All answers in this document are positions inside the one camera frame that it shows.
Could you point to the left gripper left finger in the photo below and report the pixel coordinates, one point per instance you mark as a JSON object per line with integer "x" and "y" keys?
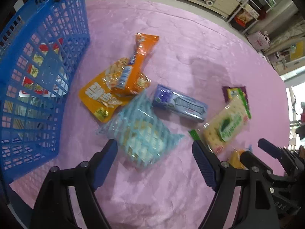
{"x": 53, "y": 207}

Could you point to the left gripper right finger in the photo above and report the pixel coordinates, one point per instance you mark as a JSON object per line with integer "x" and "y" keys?
{"x": 255, "y": 208}

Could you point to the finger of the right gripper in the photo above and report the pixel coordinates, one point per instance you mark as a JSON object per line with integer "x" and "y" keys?
{"x": 285, "y": 157}
{"x": 249, "y": 160}

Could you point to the green cracker pack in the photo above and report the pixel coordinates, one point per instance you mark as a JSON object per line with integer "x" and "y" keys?
{"x": 226, "y": 126}

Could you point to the purple snack packet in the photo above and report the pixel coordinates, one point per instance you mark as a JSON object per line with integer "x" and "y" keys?
{"x": 230, "y": 92}

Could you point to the blue purple gum box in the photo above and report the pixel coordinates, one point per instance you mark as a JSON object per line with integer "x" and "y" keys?
{"x": 171, "y": 100}

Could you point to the light blue lattice snack pack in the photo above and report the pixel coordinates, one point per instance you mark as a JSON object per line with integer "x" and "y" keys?
{"x": 139, "y": 133}

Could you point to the orange cracker snack bag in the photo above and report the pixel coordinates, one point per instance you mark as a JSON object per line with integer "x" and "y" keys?
{"x": 98, "y": 97}

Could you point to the red snack pouch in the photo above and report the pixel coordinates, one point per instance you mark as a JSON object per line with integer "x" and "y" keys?
{"x": 44, "y": 65}

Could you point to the orange wafer bar wrapper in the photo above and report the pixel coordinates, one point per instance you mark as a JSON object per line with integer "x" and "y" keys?
{"x": 127, "y": 82}

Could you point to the blue plastic mesh basket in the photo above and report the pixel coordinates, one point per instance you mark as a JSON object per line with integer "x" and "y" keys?
{"x": 31, "y": 123}

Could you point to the bear cake blue wrapper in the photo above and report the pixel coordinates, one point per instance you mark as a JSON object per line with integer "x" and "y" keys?
{"x": 234, "y": 158}

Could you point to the pink quilted table cloth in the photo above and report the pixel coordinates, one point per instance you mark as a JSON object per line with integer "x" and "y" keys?
{"x": 146, "y": 187}

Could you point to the pink shopping bag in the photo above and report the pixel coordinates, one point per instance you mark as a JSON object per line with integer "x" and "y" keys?
{"x": 259, "y": 40}

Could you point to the white metal shelf rack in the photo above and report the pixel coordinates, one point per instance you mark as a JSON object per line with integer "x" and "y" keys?
{"x": 250, "y": 12}

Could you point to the white paper roll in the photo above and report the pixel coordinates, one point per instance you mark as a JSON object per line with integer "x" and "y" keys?
{"x": 209, "y": 2}

